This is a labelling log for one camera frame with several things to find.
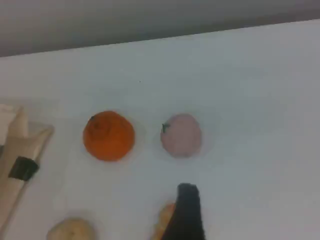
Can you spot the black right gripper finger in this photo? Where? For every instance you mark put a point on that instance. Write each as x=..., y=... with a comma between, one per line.
x=187, y=217

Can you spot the round beige bun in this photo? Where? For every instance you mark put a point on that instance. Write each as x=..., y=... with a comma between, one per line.
x=71, y=230

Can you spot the striped golden bread roll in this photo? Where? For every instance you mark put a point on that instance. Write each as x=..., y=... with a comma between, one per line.
x=166, y=220

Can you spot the orange pear-shaped toy fruit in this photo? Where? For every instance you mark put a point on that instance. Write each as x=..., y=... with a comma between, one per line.
x=108, y=137

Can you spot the pink toy peach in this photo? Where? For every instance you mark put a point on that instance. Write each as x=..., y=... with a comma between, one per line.
x=181, y=136

